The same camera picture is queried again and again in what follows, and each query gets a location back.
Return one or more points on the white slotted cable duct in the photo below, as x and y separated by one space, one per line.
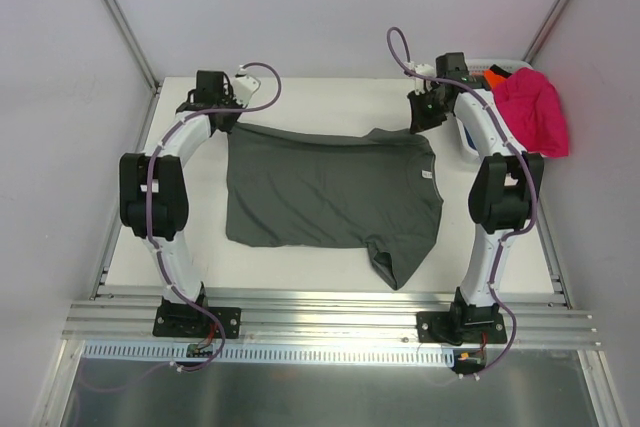
271 353

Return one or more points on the white plastic laundry basket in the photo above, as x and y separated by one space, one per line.
476 110

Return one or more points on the right aluminium corner post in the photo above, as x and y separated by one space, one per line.
545 30

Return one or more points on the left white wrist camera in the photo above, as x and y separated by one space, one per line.
244 87

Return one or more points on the grey t shirt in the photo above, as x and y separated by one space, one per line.
377 192

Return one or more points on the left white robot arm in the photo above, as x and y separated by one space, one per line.
152 189

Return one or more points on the blue t shirt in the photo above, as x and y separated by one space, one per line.
469 141

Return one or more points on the aluminium corner post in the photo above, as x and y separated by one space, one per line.
120 21
545 30

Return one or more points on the pink t shirt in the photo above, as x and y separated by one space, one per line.
531 108

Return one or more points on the orange t shirt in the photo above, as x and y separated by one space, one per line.
494 78

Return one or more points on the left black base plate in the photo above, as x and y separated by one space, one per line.
182 321

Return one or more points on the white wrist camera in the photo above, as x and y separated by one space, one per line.
420 72
244 87

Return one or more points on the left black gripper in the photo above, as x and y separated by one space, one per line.
223 120

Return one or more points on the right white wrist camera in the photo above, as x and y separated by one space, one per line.
420 72

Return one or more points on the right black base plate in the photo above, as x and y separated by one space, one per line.
452 329

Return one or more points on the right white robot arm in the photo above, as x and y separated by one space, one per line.
502 201

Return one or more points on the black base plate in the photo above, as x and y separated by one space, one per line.
452 329
182 321

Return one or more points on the left aluminium corner post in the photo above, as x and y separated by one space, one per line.
120 21

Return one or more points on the aluminium mounting rail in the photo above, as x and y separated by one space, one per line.
333 318

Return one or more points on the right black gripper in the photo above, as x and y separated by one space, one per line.
422 115

